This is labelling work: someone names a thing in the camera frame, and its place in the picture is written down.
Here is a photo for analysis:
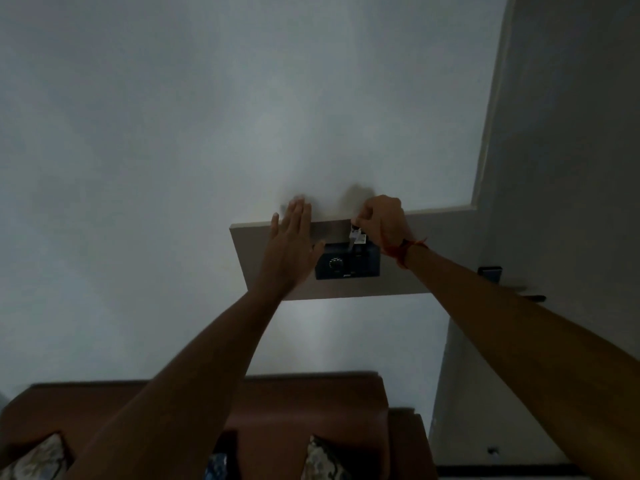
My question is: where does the person's right forearm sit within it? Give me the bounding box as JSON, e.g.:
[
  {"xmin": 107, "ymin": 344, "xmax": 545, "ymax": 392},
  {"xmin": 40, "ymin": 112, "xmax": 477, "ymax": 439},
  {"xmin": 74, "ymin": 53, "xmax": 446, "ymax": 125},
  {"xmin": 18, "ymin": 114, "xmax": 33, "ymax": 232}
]
[{"xmin": 402, "ymin": 242, "xmax": 640, "ymax": 480}]

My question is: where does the blue cushion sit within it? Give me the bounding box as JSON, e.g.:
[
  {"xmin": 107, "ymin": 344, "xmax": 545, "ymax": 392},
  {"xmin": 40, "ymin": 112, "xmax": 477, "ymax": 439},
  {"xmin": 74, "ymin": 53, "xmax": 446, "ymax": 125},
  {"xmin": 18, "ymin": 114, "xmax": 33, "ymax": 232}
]
[{"xmin": 202, "ymin": 452, "xmax": 229, "ymax": 480}]

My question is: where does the brown wooden headboard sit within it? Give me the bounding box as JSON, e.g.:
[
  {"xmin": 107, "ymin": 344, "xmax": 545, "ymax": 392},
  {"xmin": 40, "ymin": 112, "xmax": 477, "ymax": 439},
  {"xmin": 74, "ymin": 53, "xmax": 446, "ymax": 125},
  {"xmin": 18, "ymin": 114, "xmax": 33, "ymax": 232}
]
[{"xmin": 0, "ymin": 371, "xmax": 391, "ymax": 480}]

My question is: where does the brown side table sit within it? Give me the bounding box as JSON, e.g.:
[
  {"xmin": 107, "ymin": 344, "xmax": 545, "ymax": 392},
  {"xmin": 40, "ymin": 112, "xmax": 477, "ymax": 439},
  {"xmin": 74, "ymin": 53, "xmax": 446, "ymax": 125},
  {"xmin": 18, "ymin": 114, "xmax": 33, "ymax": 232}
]
[{"xmin": 387, "ymin": 407, "xmax": 439, "ymax": 480}]

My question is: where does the black lock with dial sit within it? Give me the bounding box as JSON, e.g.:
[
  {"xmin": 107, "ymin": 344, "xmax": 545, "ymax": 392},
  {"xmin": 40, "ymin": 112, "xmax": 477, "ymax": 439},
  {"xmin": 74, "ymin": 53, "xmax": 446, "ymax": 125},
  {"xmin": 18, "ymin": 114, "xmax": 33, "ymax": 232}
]
[{"xmin": 314, "ymin": 239, "xmax": 381, "ymax": 281}]

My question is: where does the person's left hand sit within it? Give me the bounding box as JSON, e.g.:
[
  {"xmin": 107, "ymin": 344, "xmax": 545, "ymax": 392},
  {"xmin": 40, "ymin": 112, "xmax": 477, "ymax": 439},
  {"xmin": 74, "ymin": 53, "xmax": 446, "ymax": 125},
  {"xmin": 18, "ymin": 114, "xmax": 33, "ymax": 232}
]
[{"xmin": 253, "ymin": 195, "xmax": 326, "ymax": 299}]

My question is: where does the red thread bracelet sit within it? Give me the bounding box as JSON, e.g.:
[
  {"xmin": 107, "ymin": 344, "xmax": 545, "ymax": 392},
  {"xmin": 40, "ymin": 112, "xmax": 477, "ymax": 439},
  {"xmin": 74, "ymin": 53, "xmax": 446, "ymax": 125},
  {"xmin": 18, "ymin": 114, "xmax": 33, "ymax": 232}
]
[{"xmin": 381, "ymin": 236, "xmax": 429, "ymax": 269}]

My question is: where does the person's right hand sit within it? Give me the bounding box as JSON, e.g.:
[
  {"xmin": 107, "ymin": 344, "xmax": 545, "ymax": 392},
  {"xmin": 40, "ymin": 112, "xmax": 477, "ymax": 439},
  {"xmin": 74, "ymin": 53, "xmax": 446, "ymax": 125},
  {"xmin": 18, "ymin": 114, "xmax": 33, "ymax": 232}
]
[{"xmin": 351, "ymin": 195, "xmax": 415, "ymax": 257}]

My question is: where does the beige door panel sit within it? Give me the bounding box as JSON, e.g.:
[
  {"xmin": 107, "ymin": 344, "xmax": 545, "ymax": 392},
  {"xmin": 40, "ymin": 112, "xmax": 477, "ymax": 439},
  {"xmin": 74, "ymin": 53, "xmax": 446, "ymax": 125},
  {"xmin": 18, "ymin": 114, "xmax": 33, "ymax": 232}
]
[{"xmin": 229, "ymin": 206, "xmax": 484, "ymax": 302}]

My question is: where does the floral patterned cushion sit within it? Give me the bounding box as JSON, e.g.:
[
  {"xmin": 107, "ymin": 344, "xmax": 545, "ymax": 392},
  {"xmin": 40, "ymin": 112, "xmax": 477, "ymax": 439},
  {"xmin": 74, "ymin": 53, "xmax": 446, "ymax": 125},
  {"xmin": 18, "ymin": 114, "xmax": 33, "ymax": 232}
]
[
  {"xmin": 0, "ymin": 432, "xmax": 69, "ymax": 480},
  {"xmin": 299, "ymin": 434, "xmax": 354, "ymax": 480}
]

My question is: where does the person's left forearm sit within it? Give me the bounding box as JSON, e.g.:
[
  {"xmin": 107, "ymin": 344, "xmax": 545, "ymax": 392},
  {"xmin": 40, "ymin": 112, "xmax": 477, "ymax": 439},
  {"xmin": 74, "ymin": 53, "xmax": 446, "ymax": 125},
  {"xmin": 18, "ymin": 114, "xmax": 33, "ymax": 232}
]
[{"xmin": 65, "ymin": 283, "xmax": 297, "ymax": 480}]

